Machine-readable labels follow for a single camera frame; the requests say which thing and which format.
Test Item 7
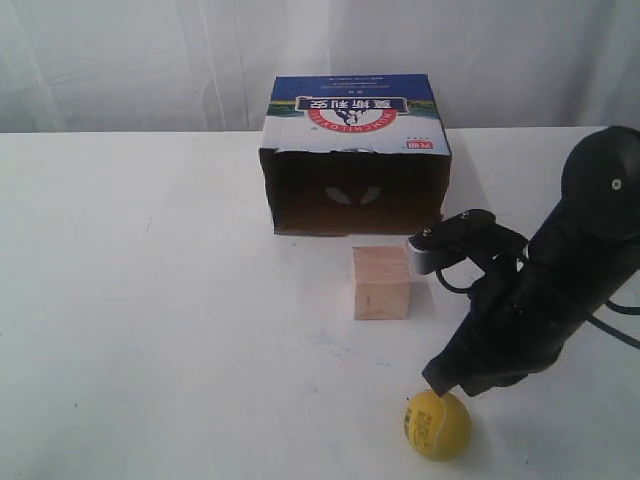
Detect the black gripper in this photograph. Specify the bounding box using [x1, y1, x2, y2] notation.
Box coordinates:
[422, 240, 595, 397]

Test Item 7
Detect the yellow tennis ball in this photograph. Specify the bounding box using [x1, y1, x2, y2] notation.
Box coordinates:
[403, 390, 473, 462]

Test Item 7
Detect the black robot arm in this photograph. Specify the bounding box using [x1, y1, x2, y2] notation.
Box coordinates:
[408, 126, 639, 396]

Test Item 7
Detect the light wooden cube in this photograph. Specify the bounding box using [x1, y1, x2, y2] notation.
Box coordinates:
[352, 246, 411, 320]

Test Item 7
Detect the blue white cardboard box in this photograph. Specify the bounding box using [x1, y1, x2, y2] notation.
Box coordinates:
[258, 74, 452, 236]

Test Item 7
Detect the white backdrop curtain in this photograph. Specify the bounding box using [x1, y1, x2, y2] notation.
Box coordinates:
[1, 1, 639, 133]

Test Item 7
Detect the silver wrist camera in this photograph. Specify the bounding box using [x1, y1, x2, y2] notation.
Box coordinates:
[406, 239, 444, 276]

